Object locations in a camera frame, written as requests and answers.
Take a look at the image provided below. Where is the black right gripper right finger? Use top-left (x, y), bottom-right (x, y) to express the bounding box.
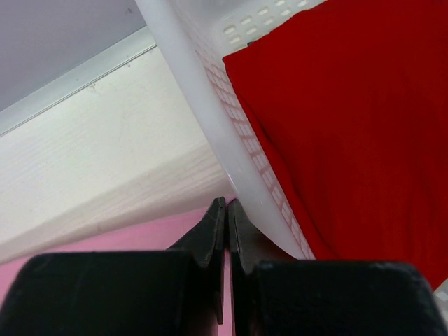
top-left (227, 200), bottom-right (447, 335)

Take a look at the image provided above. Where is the pink polo shirt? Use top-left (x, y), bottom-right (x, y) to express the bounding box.
top-left (0, 206), bottom-right (239, 336)

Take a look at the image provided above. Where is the white plastic basket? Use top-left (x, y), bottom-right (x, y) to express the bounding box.
top-left (137, 1), bottom-right (326, 260)

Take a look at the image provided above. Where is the red folded shirt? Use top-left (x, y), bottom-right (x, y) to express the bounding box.
top-left (223, 1), bottom-right (447, 288)

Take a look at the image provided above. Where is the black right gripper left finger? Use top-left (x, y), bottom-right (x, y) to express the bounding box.
top-left (1, 197), bottom-right (225, 335)

